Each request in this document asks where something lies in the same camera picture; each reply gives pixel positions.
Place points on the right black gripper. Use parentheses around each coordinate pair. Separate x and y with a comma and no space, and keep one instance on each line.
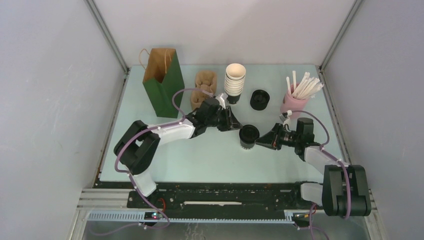
(272,139)

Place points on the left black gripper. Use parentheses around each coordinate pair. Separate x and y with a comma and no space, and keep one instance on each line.
(230,123)

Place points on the black cup lid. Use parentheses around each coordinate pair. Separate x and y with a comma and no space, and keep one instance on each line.
(249,134)

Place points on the black paper coffee cup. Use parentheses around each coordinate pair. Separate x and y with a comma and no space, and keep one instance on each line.
(247,143)

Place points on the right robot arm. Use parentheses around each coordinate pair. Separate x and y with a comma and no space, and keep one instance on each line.
(344,190)

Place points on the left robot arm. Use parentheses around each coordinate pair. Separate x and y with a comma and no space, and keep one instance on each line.
(137,147)

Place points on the stack of black lids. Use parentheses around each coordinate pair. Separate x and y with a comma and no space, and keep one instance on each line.
(259,100)

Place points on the pink straw holder cup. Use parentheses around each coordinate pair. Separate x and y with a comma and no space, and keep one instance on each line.
(292,104)

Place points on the brown pulp cup carrier stack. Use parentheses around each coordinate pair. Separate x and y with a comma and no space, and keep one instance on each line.
(205,80)

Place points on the stack of paper cups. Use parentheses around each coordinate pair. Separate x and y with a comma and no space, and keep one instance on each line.
(235,75)

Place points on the white wrapped straws bundle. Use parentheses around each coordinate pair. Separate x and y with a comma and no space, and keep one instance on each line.
(306,88)

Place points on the green paper bag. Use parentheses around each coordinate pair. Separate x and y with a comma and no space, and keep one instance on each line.
(162,79)

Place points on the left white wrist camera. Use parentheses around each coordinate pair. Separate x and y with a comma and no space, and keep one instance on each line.
(222,99)

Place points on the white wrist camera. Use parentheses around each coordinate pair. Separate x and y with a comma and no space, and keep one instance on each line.
(222,99)
(285,117)

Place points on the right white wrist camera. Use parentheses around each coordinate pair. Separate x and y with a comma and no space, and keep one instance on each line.
(285,117)

